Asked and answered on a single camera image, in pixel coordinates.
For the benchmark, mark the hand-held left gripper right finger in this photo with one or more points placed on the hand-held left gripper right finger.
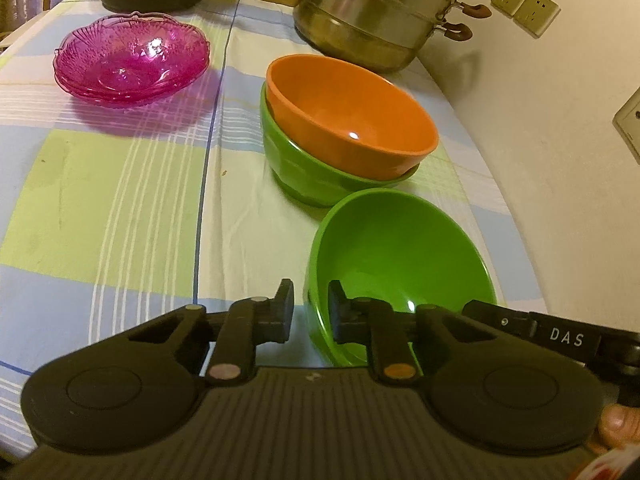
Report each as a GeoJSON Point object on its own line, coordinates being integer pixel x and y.
{"type": "Point", "coordinates": [340, 312]}

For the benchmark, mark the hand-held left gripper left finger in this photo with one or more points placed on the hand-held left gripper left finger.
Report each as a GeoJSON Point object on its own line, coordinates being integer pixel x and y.
{"type": "Point", "coordinates": [282, 312]}

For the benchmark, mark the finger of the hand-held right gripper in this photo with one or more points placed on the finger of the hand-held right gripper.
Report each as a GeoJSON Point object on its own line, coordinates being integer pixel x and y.
{"type": "Point", "coordinates": [500, 321]}

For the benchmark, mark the green plastic bowl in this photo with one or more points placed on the green plastic bowl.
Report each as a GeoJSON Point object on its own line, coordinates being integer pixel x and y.
{"type": "Point", "coordinates": [290, 170]}
{"type": "Point", "coordinates": [400, 250]}

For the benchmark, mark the orange plastic bowl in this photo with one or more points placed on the orange plastic bowl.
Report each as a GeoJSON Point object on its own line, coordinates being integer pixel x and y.
{"type": "Point", "coordinates": [350, 110]}

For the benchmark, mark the pink glass plate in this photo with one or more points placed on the pink glass plate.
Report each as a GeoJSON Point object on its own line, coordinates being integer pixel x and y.
{"type": "Point", "coordinates": [130, 55]}
{"type": "Point", "coordinates": [125, 101]}

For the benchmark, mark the person's right hand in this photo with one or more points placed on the person's right hand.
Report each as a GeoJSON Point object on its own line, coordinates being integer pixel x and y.
{"type": "Point", "coordinates": [620, 425]}

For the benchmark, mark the stainless steel steamer pot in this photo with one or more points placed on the stainless steel steamer pot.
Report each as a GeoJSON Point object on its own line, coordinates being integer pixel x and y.
{"type": "Point", "coordinates": [370, 20]}

